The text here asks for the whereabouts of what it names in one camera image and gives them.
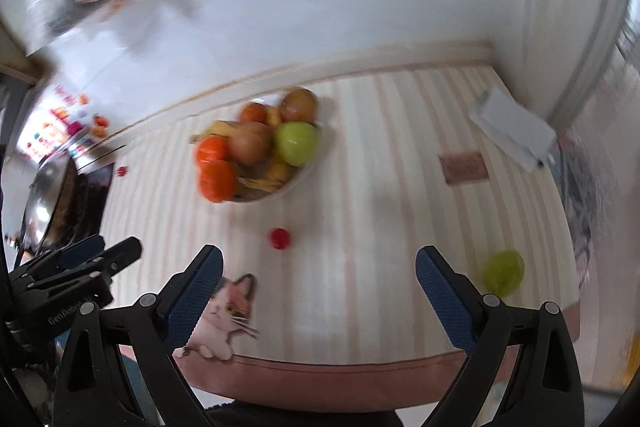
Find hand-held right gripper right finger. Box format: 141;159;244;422
415;245;586;427

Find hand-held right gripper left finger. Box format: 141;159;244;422
52;244;224;427

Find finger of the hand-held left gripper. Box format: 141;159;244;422
65;237;143;282
10;234;107;279

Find orange tangerine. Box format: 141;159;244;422
199;159;238;204
195;136;232;166

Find yellow banana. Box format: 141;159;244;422
235;154;301;195
189;107;283;146

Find white plate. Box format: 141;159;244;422
234;122;324;204

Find large green apple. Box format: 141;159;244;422
273;122;320;166

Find dark orange persimmon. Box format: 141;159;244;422
239;102;268;125

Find red apple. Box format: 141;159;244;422
278;88;319;124

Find small green apple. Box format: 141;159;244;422
481;249;526;295

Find silver pot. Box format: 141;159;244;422
20;152;76;248

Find red cherry tomato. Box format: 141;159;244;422
269;227;292;251

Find striped cat print cloth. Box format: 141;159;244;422
102;62;583;413

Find brown square cloth patch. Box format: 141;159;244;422
439;151;490;186

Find white paper packet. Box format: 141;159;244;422
470;88;558;172

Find colourful wall stickers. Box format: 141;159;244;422
22;82;111;160

